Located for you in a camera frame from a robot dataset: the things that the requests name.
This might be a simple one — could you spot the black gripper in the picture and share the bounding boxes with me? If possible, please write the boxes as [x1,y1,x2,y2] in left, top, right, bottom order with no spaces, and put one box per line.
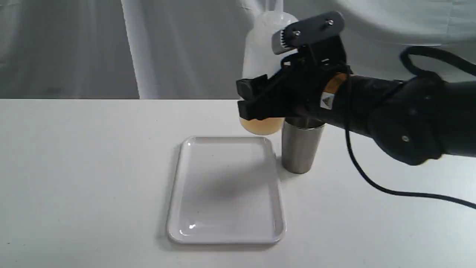
[236,11,395,131]

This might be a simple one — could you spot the translucent squeeze bottle amber liquid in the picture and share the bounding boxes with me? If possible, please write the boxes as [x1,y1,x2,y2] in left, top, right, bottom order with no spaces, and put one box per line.
[240,0,298,135]

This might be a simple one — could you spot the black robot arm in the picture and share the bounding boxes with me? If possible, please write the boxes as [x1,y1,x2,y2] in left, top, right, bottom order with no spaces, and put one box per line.
[236,11,476,166]

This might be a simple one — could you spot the stainless steel cup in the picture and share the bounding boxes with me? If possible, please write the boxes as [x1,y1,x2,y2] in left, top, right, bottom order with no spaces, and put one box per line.
[281,117,325,174]

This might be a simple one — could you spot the white rectangular plastic tray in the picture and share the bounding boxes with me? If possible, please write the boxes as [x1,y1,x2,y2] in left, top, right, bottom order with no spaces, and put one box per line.
[166,136,287,245]

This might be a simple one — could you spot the grey fabric backdrop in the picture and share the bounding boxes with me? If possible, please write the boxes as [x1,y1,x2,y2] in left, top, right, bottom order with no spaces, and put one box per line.
[0,0,475,99]

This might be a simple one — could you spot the black cable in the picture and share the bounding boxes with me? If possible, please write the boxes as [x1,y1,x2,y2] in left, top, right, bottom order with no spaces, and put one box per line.
[344,47,476,209]

